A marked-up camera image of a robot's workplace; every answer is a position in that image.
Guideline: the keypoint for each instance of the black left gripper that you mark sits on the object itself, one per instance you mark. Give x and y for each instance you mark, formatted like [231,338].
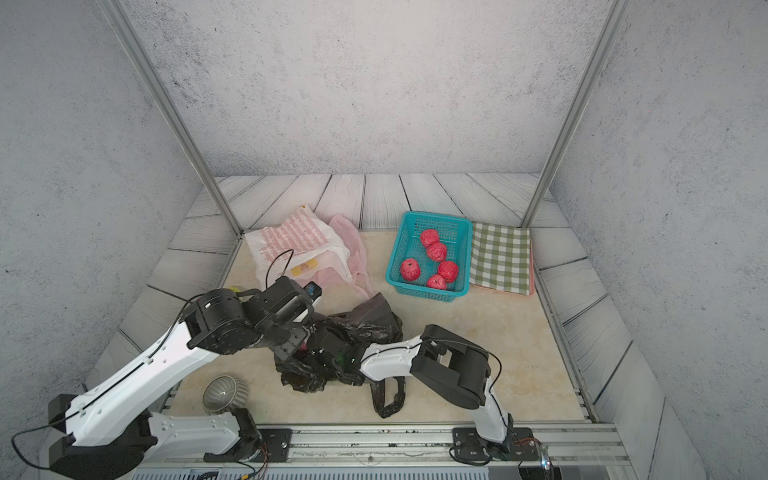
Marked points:
[289,350]

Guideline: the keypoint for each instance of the pink white striped bag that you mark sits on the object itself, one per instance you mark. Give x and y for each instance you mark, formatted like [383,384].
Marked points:
[303,248]

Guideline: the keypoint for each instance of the red apple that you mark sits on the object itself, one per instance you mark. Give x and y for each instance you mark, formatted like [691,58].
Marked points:
[410,270]
[437,282]
[448,270]
[429,237]
[437,252]

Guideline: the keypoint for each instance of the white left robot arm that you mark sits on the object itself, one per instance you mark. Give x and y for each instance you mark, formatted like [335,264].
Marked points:
[109,430]

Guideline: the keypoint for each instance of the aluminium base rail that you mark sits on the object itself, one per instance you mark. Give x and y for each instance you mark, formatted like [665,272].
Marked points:
[551,450]

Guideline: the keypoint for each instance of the left aluminium frame post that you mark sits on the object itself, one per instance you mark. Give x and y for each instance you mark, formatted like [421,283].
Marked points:
[136,53]

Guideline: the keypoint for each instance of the teal plastic perforated basket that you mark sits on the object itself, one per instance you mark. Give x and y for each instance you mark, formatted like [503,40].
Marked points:
[454,232]

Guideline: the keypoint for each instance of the black plastic bag knotted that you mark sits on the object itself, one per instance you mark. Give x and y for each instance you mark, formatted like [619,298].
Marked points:
[371,322]

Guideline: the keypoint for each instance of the pink plastic bag apple print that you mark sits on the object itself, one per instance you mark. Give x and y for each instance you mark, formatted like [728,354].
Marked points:
[354,258]

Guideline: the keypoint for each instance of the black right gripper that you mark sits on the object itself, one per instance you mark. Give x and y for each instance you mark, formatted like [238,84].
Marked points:
[308,353]

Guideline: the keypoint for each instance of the right aluminium frame post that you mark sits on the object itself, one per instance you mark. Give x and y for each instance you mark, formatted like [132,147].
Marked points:
[594,67]

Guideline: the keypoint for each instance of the aluminium frame post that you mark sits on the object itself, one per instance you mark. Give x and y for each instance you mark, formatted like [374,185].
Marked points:
[136,53]
[594,67]

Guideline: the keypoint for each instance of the silver ribbed metal cup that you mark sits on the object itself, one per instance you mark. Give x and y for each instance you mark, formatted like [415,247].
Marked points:
[224,394]

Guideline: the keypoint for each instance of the green white checkered cloth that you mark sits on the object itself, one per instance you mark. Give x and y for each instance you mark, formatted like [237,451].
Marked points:
[501,259]

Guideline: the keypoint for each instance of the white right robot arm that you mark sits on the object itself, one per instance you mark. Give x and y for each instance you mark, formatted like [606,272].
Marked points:
[451,366]

